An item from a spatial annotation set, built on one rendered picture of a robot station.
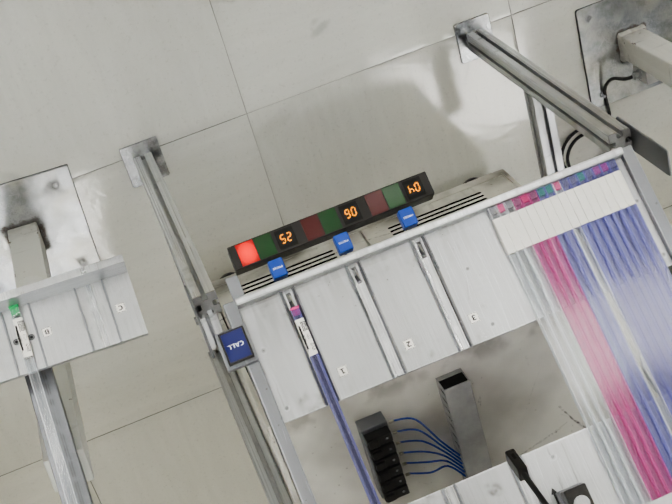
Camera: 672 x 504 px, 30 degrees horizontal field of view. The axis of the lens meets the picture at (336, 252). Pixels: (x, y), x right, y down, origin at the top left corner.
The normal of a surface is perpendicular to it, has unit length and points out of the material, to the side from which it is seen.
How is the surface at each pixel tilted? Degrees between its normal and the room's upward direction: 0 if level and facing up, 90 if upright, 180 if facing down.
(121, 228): 0
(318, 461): 0
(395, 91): 0
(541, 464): 43
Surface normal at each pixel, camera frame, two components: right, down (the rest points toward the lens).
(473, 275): 0.04, -0.25
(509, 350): 0.29, 0.42
